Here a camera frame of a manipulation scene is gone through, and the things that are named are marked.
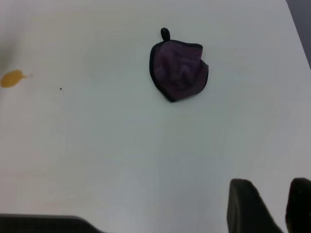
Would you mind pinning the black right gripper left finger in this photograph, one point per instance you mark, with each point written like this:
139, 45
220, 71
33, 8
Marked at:
247, 208

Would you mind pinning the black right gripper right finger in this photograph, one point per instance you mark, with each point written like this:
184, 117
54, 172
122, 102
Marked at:
300, 206

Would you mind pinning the purple cloth with black trim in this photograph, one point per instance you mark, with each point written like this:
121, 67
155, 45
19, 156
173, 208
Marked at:
175, 68

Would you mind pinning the brown coffee spill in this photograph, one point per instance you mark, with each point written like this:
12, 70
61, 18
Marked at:
11, 78

